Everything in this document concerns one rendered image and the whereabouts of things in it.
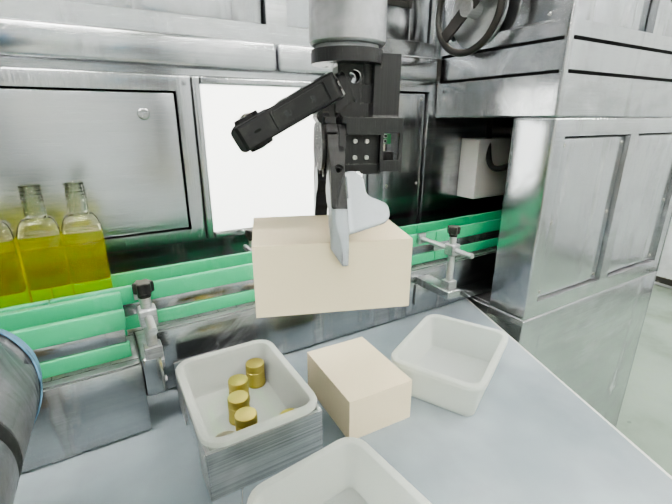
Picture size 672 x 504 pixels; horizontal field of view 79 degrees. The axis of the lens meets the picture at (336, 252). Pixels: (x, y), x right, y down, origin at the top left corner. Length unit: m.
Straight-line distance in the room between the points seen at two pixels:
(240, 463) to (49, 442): 0.29
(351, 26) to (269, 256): 0.22
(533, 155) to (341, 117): 0.71
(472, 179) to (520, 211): 0.29
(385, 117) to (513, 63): 0.71
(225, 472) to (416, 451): 0.29
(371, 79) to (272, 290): 0.23
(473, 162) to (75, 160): 1.02
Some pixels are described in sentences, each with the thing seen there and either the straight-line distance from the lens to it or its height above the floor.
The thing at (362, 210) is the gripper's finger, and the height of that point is 1.15.
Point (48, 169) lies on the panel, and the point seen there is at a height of 1.15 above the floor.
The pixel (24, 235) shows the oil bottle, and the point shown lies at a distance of 0.78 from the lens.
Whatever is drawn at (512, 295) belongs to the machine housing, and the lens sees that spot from 1.14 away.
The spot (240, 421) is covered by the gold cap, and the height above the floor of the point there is 0.81.
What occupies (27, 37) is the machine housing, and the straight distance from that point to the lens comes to 0.91.
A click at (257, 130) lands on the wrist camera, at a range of 0.41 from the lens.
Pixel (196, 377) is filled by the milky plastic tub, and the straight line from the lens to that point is 0.78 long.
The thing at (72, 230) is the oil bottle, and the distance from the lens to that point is 0.77.
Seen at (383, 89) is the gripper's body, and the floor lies 1.27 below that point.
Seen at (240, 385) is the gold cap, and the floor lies 0.81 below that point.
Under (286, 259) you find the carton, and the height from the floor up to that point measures 1.11.
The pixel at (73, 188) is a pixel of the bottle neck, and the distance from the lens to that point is 0.77.
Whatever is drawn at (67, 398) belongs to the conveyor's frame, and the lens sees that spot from 0.73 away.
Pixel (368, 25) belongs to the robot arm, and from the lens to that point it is 0.42.
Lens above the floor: 1.24
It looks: 18 degrees down
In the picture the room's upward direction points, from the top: straight up
